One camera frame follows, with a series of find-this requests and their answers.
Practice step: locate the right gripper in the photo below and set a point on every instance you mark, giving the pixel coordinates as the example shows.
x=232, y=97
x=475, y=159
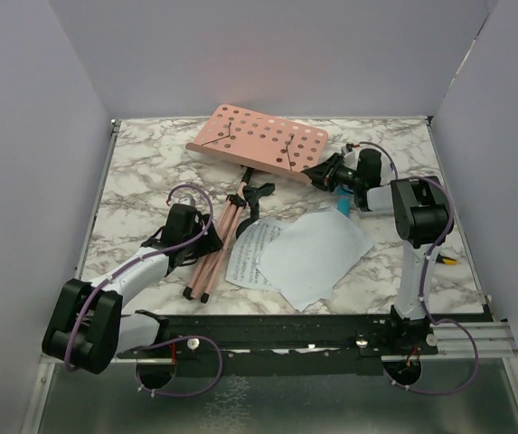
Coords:
x=319, y=174

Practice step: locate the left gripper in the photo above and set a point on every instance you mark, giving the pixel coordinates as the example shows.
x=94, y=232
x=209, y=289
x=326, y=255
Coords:
x=210, y=242

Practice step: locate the pink folding music stand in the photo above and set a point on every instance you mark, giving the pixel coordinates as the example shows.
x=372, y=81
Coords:
x=257, y=142

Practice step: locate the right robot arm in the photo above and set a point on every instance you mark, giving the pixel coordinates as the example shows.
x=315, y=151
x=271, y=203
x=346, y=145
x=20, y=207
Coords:
x=423, y=214

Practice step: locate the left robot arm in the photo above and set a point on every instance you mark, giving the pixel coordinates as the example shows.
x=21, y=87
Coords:
x=87, y=327

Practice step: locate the clear plastic compartment box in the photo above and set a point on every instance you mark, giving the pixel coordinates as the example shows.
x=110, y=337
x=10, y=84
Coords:
x=378, y=212

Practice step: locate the printed sheet music page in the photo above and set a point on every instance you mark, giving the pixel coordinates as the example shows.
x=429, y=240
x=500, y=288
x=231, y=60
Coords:
x=245, y=260

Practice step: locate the black microphone desk stand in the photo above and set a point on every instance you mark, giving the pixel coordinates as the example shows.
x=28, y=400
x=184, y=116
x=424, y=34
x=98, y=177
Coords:
x=252, y=195

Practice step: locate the blank white paper sheet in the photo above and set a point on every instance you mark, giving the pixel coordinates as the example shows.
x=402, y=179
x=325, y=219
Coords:
x=338, y=242

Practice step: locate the yellow black small tool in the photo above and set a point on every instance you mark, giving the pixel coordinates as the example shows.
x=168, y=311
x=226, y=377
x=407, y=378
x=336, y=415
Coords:
x=446, y=260

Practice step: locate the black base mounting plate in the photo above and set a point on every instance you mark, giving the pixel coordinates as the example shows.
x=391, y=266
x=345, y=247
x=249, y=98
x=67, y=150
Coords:
x=287, y=345

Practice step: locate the blue plastic recorder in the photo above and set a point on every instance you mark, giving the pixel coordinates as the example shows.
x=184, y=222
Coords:
x=344, y=199

